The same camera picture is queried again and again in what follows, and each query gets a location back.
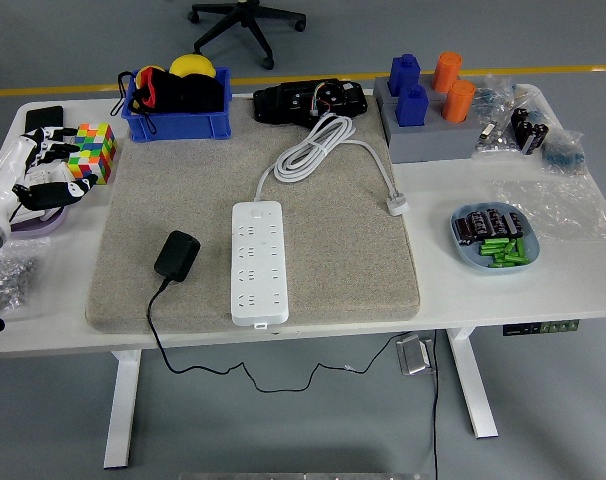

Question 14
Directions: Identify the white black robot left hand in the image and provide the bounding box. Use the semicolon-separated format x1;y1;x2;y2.
0;127;99;224

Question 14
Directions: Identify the thin black adapter cord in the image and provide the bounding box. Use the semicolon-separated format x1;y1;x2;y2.
146;277;414;395

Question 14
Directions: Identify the black plug adapter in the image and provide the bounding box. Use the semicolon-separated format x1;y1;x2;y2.
153;229;202;282

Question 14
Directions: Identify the white power strip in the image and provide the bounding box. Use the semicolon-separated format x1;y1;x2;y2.
231;200;291;331

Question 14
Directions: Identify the black phone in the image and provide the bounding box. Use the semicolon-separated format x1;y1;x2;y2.
25;105;65;134

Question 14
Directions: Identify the purple tray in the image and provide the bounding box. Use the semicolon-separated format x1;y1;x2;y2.
10;207;67;236

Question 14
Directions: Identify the colourful puzzle cube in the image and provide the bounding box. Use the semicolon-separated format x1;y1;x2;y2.
66;122;118;186

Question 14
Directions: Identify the clear bag of screws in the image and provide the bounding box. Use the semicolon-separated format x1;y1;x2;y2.
0;237;52;321

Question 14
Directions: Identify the blue plastic bin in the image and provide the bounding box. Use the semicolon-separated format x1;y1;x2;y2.
121;67;233;142

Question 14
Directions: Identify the yellow ball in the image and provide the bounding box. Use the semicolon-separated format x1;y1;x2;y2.
169;53;217;80

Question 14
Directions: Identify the white table leg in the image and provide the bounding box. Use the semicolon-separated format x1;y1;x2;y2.
445;327;499;440
103;349;143;470

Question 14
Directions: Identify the black office chair base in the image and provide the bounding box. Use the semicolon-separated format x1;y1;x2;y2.
187;0;308;71

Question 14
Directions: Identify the black electronic device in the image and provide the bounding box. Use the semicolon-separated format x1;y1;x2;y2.
253;78;370;124

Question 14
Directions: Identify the grey-brown mat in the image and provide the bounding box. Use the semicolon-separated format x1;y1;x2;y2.
85;94;422;335

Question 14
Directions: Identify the blue plastic block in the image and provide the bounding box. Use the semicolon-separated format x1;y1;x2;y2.
395;83;430;129
387;53;422;98

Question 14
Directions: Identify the grey block holder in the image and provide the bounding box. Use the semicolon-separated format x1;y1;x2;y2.
373;74;489;164

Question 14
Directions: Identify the silver metal pedal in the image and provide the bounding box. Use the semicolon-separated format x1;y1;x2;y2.
395;335;438;376

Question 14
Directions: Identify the orange cylinder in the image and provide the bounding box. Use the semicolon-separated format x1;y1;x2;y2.
441;79;478;124
431;51;464;94

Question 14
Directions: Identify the light blue plate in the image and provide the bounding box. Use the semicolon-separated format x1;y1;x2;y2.
450;201;541;276

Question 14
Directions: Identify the clear bag of metal parts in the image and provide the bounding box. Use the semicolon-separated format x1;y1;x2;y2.
470;74;554;161

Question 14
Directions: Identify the green batteries pile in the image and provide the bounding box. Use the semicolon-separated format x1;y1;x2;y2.
477;237;528;269

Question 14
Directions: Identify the black capacitors bundle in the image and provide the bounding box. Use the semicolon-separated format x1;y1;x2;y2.
511;107;551;156

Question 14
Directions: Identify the empty clear plastic bag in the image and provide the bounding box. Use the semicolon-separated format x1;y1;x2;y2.
487;177;606;244

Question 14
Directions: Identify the black table control panel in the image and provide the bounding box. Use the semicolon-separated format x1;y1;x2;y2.
501;319;582;337

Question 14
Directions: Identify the bag of blue parts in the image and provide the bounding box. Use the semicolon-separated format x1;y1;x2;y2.
540;128;592;177

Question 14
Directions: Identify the white wall socket panel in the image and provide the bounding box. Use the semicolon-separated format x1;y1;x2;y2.
10;164;70;222

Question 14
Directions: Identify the black red drawstring pouch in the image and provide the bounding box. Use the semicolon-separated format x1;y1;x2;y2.
111;65;224;134

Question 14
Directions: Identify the white power strip cord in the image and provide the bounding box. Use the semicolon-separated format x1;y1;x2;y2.
255;113;410;217

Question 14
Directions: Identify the black floor cable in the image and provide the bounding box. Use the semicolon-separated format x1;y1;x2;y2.
430;329;440;480

